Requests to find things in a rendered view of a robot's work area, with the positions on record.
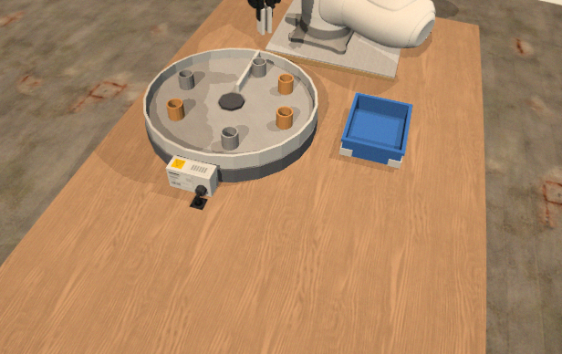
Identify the blue square tray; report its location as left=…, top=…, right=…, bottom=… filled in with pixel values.
left=339, top=92, right=412, bottom=169

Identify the grey metal bushing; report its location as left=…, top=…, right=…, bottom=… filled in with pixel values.
left=221, top=126, right=239, bottom=151
left=178, top=69, right=195, bottom=90
left=252, top=57, right=266, bottom=78

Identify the bronze bushing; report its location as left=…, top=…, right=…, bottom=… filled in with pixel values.
left=276, top=107, right=293, bottom=130
left=278, top=74, right=294, bottom=95
left=166, top=99, right=185, bottom=121

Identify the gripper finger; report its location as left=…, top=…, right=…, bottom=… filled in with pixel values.
left=264, top=0, right=281, bottom=34
left=247, top=0, right=265, bottom=35

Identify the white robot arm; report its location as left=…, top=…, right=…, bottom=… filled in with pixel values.
left=285, top=0, right=435, bottom=55

